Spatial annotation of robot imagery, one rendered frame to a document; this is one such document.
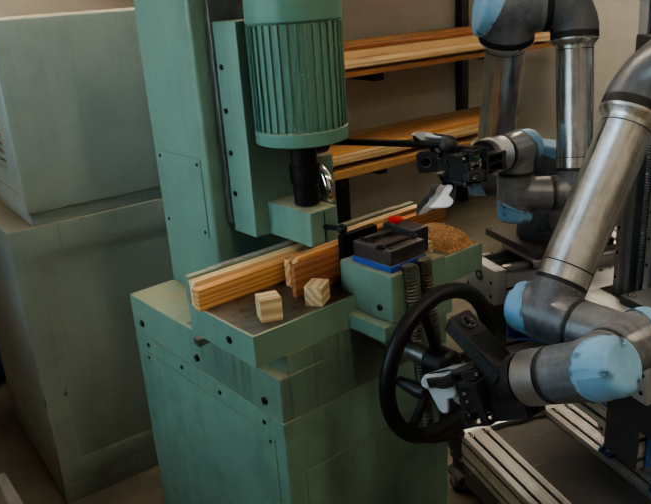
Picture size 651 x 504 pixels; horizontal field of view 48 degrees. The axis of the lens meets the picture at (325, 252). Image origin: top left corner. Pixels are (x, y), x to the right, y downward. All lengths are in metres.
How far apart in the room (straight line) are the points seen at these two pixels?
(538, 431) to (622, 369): 1.31
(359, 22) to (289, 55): 3.08
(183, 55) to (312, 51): 0.31
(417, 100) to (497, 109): 3.02
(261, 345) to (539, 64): 4.14
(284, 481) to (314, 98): 0.70
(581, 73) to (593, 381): 0.84
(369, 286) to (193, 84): 0.53
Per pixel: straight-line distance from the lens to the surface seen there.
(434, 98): 4.80
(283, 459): 1.38
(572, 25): 1.60
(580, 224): 1.08
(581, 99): 1.60
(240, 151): 1.46
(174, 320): 1.57
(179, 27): 1.50
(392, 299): 1.27
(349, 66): 3.64
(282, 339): 1.25
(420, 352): 1.30
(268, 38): 1.30
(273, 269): 1.40
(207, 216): 1.54
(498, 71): 1.65
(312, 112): 1.31
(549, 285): 1.06
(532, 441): 2.17
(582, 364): 0.91
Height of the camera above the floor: 1.43
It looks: 20 degrees down
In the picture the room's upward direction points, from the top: 4 degrees counter-clockwise
